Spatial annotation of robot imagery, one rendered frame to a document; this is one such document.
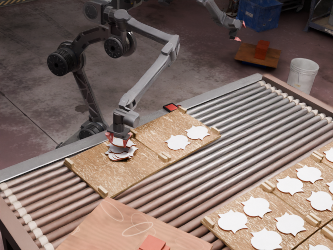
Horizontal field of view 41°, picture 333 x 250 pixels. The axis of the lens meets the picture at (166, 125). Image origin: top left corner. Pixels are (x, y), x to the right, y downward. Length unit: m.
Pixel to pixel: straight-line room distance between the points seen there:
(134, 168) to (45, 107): 2.34
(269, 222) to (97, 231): 0.78
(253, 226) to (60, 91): 3.10
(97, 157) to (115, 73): 2.81
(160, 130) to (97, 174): 0.51
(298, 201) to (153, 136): 0.84
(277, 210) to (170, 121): 0.84
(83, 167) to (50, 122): 2.03
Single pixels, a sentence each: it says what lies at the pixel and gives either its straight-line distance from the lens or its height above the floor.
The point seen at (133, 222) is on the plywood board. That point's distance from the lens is 1.86.
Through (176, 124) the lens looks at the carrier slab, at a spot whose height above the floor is 0.94.
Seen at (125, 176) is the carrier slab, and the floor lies 0.94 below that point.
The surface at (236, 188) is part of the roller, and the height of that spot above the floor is 0.92.
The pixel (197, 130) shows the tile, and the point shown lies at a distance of 2.56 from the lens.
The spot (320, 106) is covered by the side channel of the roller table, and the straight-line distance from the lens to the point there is 3.05.
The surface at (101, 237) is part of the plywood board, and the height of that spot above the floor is 1.04.
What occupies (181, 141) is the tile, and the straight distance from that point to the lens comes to 2.46.
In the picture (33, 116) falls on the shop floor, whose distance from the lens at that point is 4.37.
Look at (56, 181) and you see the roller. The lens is 2.24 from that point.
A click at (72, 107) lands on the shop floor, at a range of 4.46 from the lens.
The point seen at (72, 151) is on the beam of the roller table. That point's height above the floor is 0.92.
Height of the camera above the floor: 2.40
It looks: 34 degrees down
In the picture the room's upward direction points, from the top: 5 degrees clockwise
